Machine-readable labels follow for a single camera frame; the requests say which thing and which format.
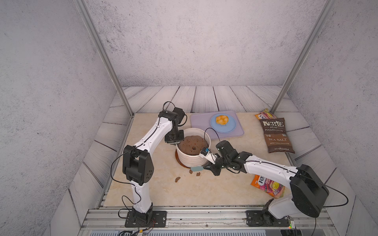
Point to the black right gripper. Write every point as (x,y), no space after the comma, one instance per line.
(211,167)

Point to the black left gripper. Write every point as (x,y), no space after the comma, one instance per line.
(171,142)

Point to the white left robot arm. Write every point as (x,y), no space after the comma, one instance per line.
(137,159)

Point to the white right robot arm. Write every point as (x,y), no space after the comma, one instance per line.
(308,193)

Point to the brown soil in pot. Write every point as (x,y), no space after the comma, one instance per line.
(192,145)

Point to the terracotta saucer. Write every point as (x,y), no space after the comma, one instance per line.
(178,160)

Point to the lilac silicone mat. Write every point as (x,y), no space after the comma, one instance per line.
(203,121)

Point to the blue plate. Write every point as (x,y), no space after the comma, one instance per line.
(229,127)

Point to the knotted bread roll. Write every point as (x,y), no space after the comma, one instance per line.
(222,119)

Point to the brown Kettle chips bag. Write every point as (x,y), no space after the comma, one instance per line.
(275,135)

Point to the orange pink candy bag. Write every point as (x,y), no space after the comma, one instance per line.
(268,186)

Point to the orange snack packet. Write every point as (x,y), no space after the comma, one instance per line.
(265,115)

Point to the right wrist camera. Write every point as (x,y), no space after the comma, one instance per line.
(207,154)

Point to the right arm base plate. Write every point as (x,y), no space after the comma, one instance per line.
(261,218)

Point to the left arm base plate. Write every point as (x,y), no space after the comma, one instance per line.
(152,218)

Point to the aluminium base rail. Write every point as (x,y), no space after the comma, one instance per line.
(204,221)

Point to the aluminium frame post right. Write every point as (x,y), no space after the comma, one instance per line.
(313,35)

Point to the aluminium frame post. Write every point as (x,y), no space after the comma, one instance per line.
(313,35)
(82,8)

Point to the aluminium frame post left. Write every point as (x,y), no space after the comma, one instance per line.
(82,8)

